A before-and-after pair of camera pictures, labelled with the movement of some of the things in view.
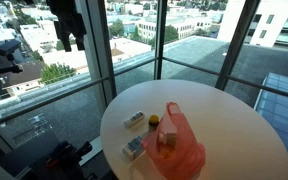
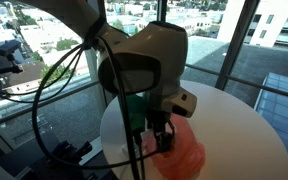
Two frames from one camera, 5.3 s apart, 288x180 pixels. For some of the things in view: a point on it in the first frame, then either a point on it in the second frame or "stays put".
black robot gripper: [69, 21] to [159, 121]
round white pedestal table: [239, 139] stays put
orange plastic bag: [172, 152] stays put
